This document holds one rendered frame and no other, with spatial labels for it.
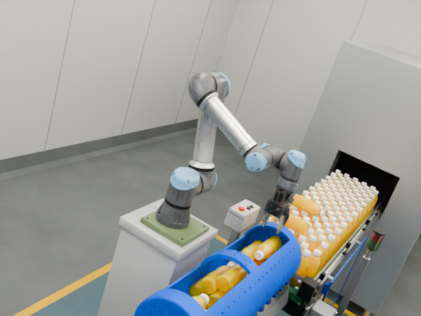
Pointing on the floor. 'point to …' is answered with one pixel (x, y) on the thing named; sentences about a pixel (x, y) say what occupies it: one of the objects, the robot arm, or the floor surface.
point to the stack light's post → (353, 285)
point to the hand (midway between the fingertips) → (271, 227)
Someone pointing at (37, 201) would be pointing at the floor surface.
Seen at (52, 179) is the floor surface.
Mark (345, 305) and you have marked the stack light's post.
